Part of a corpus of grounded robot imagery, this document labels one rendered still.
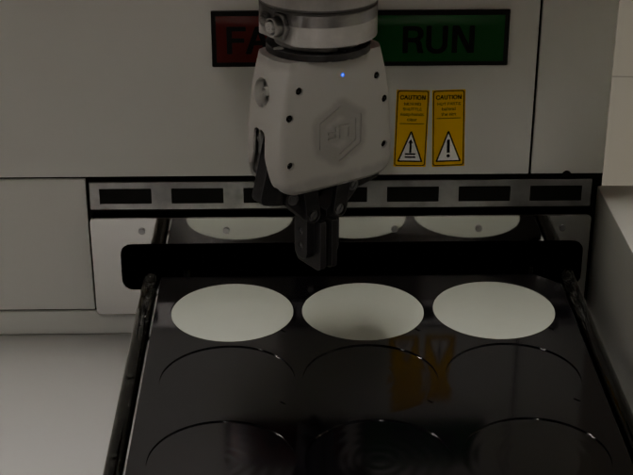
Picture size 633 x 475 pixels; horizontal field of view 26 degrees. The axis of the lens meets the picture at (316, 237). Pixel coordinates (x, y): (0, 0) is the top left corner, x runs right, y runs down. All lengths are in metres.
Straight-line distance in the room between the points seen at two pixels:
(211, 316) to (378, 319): 0.14
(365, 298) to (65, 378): 0.27
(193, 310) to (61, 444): 0.15
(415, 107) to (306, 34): 0.26
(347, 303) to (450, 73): 0.21
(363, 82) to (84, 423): 0.38
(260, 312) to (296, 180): 0.19
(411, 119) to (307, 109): 0.24
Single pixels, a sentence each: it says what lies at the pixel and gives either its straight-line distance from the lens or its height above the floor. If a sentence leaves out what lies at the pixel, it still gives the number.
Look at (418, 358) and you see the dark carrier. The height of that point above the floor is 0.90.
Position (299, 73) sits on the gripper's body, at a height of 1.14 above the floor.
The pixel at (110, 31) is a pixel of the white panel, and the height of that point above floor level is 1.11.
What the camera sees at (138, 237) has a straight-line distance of 1.22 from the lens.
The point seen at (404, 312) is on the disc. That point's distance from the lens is 1.13.
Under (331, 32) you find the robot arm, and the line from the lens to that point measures 0.94.
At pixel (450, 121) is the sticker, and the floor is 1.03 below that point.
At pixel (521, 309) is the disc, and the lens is 1.15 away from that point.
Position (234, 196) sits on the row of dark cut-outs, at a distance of 1.20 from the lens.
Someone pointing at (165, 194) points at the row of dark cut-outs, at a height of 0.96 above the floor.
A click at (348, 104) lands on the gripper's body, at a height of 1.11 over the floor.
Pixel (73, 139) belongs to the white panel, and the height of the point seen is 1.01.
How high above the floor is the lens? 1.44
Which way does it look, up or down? 25 degrees down
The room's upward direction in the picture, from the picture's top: straight up
